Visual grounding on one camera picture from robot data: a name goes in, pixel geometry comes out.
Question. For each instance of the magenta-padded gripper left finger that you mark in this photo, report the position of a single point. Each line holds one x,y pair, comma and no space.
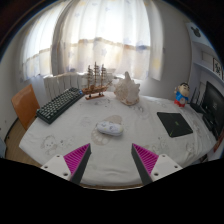
76,158

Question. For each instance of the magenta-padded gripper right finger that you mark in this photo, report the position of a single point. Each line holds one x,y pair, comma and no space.
146,159

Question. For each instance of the white cartoon-print computer mouse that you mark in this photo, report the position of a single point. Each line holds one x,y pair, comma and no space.
110,128

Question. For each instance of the black mouse pad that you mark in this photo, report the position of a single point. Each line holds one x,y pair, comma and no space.
174,124

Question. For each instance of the white printed tablecloth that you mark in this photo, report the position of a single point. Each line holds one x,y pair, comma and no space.
110,156

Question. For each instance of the black keyboard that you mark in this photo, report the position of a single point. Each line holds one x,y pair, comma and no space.
59,105

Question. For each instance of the large white conch shell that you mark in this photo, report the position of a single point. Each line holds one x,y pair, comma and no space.
127,90

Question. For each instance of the wooden model sailing ship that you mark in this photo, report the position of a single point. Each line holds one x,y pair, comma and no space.
96,89

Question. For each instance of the cartoon boy figurine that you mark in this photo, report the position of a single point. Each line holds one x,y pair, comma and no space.
181,96

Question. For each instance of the black router with antennas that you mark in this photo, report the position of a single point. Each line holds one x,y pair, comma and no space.
197,106

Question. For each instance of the orange wooden chair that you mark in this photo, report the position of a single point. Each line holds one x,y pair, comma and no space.
25,104

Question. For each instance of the white radiator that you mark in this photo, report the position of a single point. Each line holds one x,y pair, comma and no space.
60,85

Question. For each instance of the black monitor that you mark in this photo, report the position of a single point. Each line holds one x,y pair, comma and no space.
213,105

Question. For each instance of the white shelf unit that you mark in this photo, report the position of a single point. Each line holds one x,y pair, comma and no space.
205,55

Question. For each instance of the sheer white curtain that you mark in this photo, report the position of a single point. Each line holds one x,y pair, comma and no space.
106,30

